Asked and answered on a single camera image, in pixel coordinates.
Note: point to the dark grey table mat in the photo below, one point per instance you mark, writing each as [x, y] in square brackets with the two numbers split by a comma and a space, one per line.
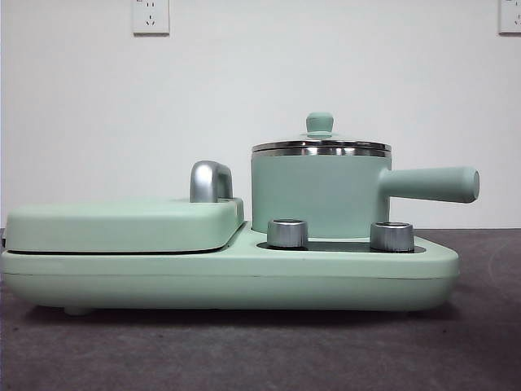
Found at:
[163, 358]

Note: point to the silver control knob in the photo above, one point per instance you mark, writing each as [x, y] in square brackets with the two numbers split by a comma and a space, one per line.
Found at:
[390, 236]
[287, 234]

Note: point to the mint green breakfast machine base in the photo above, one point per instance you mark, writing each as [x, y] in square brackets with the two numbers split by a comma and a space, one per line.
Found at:
[244, 281]

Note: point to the mint green grill cover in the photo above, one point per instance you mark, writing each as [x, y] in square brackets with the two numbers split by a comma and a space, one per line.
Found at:
[122, 224]

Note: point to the glass pot lid green knob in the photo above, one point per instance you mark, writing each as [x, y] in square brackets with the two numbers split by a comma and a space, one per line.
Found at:
[319, 122]

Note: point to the white wall socket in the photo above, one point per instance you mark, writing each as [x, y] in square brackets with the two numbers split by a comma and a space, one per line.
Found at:
[150, 18]
[510, 18]

